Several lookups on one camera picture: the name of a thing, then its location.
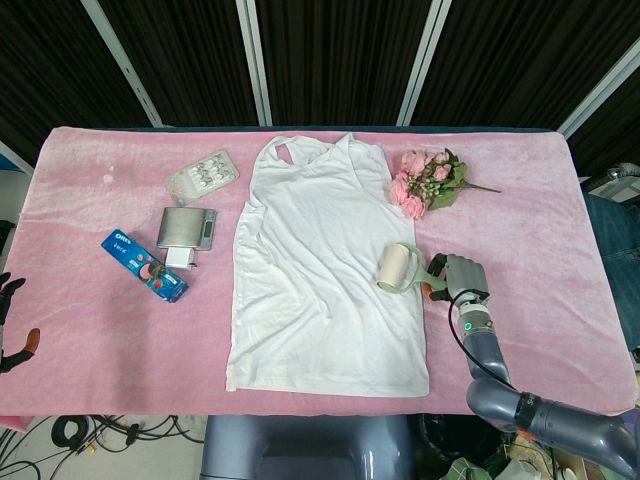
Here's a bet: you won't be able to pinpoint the left robot hand black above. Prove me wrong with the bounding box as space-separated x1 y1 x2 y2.
0 272 42 375

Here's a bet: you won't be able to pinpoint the right robot hand grey black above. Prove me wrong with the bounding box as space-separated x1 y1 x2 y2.
424 253 491 307

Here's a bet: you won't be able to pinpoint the green lint roller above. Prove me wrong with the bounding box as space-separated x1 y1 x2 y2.
375 242 449 296

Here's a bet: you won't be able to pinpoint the pink artificial flower bouquet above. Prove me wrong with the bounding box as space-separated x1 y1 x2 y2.
389 147 503 220

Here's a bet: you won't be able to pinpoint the pink plush table blanket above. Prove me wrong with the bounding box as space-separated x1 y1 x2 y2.
0 124 639 419

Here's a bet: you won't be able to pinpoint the blue Oreo cookie box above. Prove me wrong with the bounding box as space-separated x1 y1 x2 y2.
100 228 191 304

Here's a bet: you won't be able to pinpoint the white tank top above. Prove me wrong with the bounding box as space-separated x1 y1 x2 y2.
224 133 432 399

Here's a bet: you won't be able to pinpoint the blue fabric bundle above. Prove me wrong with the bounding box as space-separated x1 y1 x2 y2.
583 192 640 352

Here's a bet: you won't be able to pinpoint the white charger plug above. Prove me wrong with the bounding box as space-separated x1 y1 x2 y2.
164 244 201 276

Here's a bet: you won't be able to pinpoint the grey box with black parts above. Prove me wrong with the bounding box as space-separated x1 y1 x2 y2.
588 160 640 202

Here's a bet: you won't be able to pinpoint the black digital scale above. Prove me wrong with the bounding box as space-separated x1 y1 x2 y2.
156 206 220 251

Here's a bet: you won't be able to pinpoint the green white packaging clutter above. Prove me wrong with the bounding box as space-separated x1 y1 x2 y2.
417 413 609 480

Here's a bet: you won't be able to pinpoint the clear plastic binder pouch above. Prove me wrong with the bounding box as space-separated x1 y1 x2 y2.
164 149 241 207

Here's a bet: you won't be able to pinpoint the grey robot torso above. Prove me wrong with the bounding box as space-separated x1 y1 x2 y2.
200 414 417 480

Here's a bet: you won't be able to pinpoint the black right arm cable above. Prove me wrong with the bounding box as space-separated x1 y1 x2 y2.
447 292 519 392

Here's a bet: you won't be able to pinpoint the black floor cables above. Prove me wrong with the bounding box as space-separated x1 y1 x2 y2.
0 413 204 480

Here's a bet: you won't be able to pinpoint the white partition frame post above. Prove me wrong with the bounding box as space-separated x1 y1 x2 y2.
556 47 640 140
235 0 274 128
79 0 164 128
396 0 454 128

